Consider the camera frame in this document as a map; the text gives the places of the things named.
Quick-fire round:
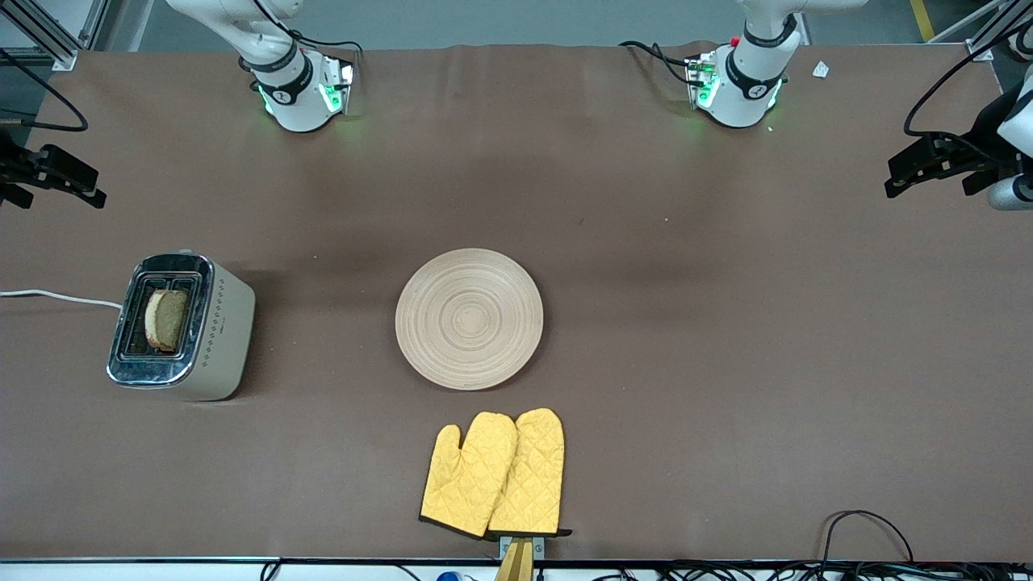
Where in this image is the black base cable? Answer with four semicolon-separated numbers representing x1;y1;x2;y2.
620;40;696;88
254;0;364;53

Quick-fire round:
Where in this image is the black looped cable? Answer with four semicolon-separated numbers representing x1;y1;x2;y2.
823;510;917;566

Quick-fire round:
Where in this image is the aluminium frame profile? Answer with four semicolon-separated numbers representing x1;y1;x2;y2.
964;0;1033;61
0;0;106;72

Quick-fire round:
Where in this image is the metal clamp bracket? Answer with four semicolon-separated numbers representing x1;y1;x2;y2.
499;535;546;563

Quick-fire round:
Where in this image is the brown table cover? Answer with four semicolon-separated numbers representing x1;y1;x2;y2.
0;40;1033;562

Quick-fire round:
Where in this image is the chrome and beige toaster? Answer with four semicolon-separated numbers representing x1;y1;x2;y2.
106;252;257;403

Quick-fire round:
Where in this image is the yellow quilted oven mitt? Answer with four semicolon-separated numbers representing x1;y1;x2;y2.
487;408;574;540
419;412;519;540

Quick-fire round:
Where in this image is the black left base cable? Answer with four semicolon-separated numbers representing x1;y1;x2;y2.
620;40;696;88

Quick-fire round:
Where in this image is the round wooden plate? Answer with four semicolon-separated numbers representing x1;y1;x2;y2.
395;248;545;391

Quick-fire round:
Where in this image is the slice of bread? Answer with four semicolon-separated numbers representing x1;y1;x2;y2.
144;288;190;353

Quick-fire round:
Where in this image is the white toaster power cable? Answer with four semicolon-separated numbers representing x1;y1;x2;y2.
0;289;123;310

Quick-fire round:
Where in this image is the black right base cable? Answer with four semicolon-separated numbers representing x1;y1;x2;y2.
254;0;364;53

